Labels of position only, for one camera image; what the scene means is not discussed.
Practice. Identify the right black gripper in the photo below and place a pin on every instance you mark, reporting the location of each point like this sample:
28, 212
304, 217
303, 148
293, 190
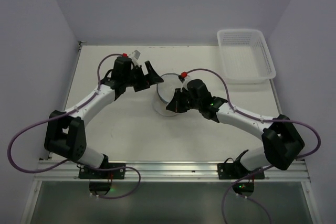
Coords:
181, 100

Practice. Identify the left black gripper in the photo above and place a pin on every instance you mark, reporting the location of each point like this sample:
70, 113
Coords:
143, 77

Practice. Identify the white mesh laundry bag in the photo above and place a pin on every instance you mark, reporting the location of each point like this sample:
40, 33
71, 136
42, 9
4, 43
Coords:
164, 93

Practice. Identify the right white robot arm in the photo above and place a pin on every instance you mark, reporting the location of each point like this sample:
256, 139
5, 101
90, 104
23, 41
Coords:
281, 141

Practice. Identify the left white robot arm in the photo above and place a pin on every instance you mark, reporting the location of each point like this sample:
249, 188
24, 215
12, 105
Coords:
66, 131

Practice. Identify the white plastic basket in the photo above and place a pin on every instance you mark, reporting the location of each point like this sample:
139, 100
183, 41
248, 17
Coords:
245, 56

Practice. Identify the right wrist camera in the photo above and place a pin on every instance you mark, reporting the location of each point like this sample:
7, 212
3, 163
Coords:
184, 78

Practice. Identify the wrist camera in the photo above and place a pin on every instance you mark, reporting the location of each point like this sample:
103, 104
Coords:
135, 55
184, 78

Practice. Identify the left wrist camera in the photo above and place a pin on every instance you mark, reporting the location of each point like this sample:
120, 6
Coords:
135, 55

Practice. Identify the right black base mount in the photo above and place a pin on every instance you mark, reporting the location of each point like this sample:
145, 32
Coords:
233, 169

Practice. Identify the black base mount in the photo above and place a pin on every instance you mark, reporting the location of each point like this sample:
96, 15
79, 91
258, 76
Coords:
233, 169
102, 177

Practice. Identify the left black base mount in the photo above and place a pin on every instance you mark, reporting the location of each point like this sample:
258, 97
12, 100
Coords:
102, 177

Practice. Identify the aluminium mounting rail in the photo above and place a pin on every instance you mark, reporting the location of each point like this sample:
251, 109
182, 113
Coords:
180, 172

